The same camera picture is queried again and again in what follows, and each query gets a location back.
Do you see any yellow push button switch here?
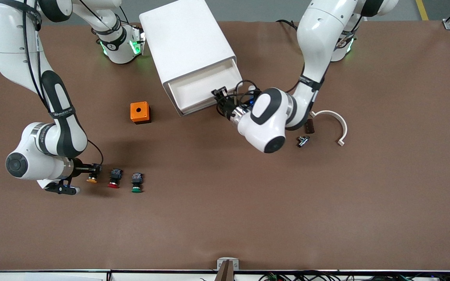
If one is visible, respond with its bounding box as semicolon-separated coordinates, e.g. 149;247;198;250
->
87;164;103;184

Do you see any orange box with hole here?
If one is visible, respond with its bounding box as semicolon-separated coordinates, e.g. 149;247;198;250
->
130;101;152;125

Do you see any white semicircular clamp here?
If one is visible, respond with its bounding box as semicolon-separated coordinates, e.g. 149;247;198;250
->
310;110;348;147

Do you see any red push button switch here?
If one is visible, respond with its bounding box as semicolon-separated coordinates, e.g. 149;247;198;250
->
107;168;124;189

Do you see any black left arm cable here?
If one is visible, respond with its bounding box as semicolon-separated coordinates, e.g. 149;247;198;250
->
233;80;261;107

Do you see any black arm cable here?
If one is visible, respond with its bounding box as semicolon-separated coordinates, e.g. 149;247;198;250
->
20;0;105;166
233;80;261;107

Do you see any green push button switch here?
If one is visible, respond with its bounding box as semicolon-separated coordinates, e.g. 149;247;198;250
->
131;173;144;194

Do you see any black base cable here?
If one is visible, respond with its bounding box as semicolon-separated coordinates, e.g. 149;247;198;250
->
276;19;300;32

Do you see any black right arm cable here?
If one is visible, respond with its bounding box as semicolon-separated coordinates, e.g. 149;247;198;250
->
20;0;105;166

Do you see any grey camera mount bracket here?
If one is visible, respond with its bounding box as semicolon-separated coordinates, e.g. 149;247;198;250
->
214;257;239;281

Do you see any black cable bundle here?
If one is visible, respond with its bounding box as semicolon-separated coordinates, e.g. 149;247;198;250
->
258;270;450;281

